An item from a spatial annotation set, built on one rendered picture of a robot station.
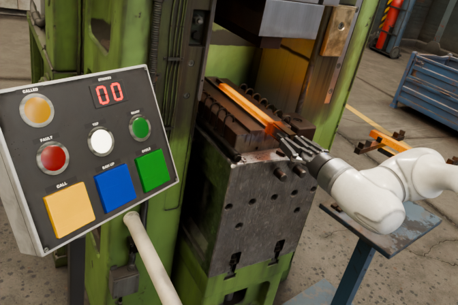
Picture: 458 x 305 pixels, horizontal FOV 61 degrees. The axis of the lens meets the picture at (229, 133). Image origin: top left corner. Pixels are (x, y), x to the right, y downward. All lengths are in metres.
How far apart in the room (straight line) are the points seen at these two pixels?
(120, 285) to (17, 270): 0.73
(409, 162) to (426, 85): 4.09
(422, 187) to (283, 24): 0.52
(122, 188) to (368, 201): 0.52
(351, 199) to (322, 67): 0.63
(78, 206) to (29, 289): 1.26
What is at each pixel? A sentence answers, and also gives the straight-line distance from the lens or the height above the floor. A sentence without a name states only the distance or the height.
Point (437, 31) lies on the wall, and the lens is 10.38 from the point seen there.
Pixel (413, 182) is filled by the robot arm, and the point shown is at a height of 1.07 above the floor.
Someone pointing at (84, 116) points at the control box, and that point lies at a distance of 0.77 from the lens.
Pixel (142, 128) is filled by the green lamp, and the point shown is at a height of 1.09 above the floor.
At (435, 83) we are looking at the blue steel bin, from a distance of 4.99.
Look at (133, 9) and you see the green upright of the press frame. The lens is 1.02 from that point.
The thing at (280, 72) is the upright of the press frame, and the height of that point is 1.06.
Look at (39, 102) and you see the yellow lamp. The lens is 0.73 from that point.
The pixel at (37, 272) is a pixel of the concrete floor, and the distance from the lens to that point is 2.04.
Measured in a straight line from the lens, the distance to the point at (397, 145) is 1.49.
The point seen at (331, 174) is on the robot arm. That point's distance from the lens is 0.97.
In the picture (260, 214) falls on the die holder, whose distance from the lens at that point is 1.29.
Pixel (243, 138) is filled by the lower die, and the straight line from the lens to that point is 1.15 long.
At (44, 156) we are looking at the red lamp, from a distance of 0.72.
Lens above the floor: 1.47
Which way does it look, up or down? 26 degrees down
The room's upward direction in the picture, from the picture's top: 12 degrees clockwise
